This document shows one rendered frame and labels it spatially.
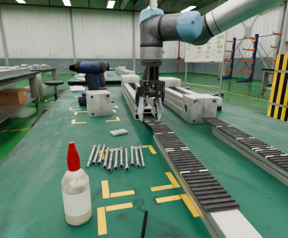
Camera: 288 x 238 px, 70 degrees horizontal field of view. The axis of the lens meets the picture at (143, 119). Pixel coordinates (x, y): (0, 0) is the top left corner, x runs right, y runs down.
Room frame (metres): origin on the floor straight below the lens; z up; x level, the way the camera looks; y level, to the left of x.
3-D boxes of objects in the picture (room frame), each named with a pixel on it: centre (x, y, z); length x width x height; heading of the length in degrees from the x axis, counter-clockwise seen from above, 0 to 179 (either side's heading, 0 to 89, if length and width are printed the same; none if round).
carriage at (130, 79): (1.42, 0.09, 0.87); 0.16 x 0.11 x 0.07; 10
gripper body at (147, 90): (0.71, -0.03, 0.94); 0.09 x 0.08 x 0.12; 10
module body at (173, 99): (1.21, -0.13, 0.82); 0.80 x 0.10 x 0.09; 10
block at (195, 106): (0.77, -0.22, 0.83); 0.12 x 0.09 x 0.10; 100
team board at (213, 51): (6.58, -1.82, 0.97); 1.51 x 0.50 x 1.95; 34
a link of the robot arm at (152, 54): (0.71, -0.03, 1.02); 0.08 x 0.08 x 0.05
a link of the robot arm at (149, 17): (0.71, -0.03, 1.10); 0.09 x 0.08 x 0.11; 55
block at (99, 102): (0.88, 0.18, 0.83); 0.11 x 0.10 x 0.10; 111
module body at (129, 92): (1.17, 0.05, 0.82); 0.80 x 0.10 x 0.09; 10
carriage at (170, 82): (1.21, -0.13, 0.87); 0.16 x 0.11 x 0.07; 10
